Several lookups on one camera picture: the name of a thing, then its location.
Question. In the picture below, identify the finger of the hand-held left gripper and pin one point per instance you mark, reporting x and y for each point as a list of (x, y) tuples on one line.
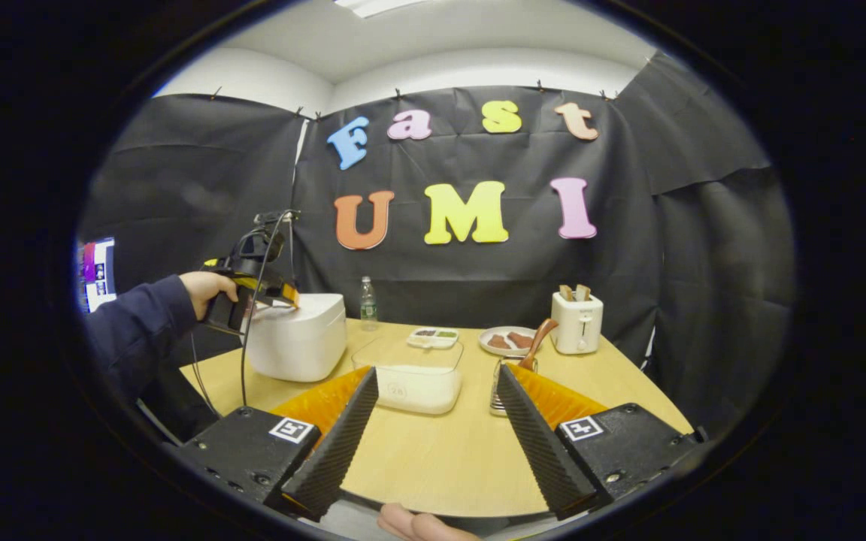
[(279, 293)]

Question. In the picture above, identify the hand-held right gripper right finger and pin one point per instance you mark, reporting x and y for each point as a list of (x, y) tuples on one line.
[(628, 451)]

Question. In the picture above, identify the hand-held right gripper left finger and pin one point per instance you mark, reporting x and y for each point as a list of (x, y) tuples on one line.
[(252, 454)]

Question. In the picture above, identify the white rice cooker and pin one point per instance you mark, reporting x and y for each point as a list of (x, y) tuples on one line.
[(305, 346)]

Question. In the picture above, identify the brown wooden spoon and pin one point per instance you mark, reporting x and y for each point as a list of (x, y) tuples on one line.
[(542, 334)]

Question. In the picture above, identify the clear box of white rice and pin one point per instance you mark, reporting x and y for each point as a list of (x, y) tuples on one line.
[(418, 391)]

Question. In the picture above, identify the clear plastic water bottle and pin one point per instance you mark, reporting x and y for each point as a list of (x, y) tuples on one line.
[(368, 306)]

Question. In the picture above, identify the white toaster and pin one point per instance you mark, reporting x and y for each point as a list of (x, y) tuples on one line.
[(576, 327)]

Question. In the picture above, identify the computer monitor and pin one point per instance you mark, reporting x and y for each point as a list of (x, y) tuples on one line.
[(98, 274)]

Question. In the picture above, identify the brown meat piece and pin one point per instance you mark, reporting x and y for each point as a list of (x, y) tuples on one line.
[(498, 342), (519, 340)]

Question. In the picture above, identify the small white divided dish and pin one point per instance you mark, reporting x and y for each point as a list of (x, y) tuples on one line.
[(433, 338)]

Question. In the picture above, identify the toast slice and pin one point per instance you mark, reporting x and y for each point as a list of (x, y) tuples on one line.
[(566, 294), (582, 292)]

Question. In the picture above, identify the white round plate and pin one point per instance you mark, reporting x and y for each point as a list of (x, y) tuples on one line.
[(489, 349)]

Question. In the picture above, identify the black backdrop cloth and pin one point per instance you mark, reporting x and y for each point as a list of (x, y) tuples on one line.
[(666, 263)]

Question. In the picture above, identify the long ceiling light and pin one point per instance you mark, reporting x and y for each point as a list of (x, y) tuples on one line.
[(380, 6)]

